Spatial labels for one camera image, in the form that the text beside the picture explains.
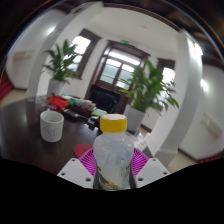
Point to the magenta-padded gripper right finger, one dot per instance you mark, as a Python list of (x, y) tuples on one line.
[(151, 168)]

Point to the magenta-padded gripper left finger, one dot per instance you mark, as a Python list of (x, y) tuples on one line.
[(75, 170)]

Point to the clear bottle with yellow cap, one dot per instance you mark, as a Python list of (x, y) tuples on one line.
[(113, 156)]

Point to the flat round red coaster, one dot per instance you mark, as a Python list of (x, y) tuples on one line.
[(81, 150)]

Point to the printed paper leaflet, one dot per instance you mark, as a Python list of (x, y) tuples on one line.
[(140, 141)]

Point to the white speckled cup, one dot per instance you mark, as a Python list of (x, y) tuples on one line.
[(51, 128)]

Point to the black flat device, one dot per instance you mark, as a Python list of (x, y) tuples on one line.
[(70, 115)]

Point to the red box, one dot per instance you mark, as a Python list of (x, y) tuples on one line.
[(59, 101)]

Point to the black office chair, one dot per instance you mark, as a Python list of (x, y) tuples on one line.
[(105, 98)]

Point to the large potted plant, white pot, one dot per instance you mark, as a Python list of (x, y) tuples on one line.
[(148, 90)]

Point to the small potted plant, white pot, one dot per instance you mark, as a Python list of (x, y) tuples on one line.
[(61, 65)]

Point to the dark wooden glazed double door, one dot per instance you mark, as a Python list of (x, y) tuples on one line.
[(115, 66)]

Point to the red carpeted stairs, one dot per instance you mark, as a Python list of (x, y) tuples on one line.
[(4, 87)]

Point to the wide dark-framed window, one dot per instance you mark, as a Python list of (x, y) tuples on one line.
[(81, 45)]

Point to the green exit sign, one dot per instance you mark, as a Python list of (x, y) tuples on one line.
[(125, 41)]

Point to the white wall-mounted heater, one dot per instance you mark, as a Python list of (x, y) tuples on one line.
[(212, 125), (21, 55)]

